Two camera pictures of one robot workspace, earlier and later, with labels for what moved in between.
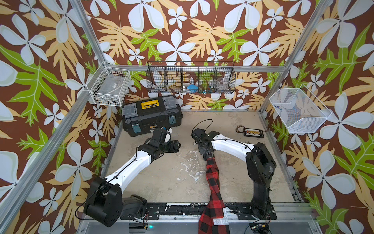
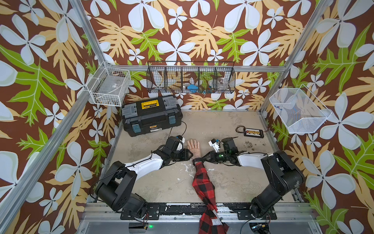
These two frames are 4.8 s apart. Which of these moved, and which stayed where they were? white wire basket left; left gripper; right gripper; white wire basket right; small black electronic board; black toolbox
Moved: right gripper; left gripper
Stayed: small black electronic board; white wire basket left; black toolbox; white wire basket right
